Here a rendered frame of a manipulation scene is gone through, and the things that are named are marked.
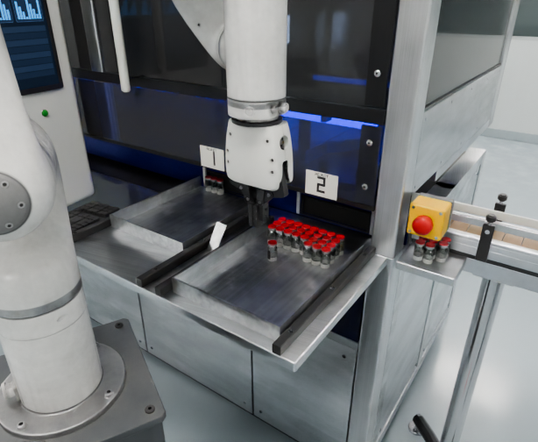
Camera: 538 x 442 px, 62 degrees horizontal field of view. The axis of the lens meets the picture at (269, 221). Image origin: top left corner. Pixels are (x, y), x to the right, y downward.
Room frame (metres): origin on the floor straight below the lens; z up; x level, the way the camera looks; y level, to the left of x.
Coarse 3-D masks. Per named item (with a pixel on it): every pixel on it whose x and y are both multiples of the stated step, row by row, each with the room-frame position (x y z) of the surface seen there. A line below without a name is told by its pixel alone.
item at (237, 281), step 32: (224, 256) 0.87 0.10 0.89; (256, 256) 0.88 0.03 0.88; (288, 256) 0.88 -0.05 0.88; (352, 256) 0.83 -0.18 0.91; (192, 288) 0.71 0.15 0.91; (224, 288) 0.75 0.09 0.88; (256, 288) 0.75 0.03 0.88; (288, 288) 0.75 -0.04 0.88; (320, 288) 0.71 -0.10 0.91; (256, 320) 0.62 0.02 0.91; (288, 320) 0.62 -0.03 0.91
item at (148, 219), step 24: (168, 192) 1.19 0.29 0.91; (192, 192) 1.25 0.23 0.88; (120, 216) 1.05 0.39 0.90; (144, 216) 1.09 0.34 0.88; (168, 216) 1.09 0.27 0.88; (192, 216) 1.09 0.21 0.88; (216, 216) 1.09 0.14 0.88; (240, 216) 1.06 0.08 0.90; (168, 240) 0.91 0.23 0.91; (192, 240) 0.91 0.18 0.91
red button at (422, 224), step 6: (420, 216) 0.82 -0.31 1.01; (426, 216) 0.82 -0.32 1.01; (414, 222) 0.81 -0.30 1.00; (420, 222) 0.80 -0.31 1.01; (426, 222) 0.80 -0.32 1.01; (432, 222) 0.81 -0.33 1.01; (414, 228) 0.81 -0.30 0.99; (420, 228) 0.80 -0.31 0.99; (426, 228) 0.80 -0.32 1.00; (432, 228) 0.80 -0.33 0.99; (420, 234) 0.80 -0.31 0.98; (426, 234) 0.80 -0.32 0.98
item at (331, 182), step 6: (306, 174) 1.00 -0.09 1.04; (312, 174) 0.99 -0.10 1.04; (318, 174) 0.98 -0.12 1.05; (324, 174) 0.97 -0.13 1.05; (306, 180) 1.00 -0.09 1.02; (312, 180) 0.99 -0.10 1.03; (318, 180) 0.98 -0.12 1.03; (330, 180) 0.96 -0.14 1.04; (336, 180) 0.95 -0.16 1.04; (306, 186) 1.00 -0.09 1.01; (312, 186) 0.99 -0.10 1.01; (330, 186) 0.96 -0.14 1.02; (336, 186) 0.95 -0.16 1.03; (306, 192) 1.00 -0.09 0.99; (312, 192) 0.99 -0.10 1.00; (318, 192) 0.98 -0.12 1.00; (330, 192) 0.96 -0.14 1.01; (336, 192) 0.95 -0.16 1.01; (330, 198) 0.96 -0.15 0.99
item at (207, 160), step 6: (204, 150) 1.18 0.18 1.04; (210, 150) 1.17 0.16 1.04; (216, 150) 1.16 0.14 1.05; (222, 150) 1.15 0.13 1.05; (204, 156) 1.18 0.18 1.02; (210, 156) 1.17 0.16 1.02; (216, 156) 1.16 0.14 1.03; (222, 156) 1.15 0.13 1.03; (204, 162) 1.18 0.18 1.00; (210, 162) 1.17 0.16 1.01; (216, 162) 1.16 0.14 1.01; (222, 162) 1.15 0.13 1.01; (216, 168) 1.16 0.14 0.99; (222, 168) 1.15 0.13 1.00
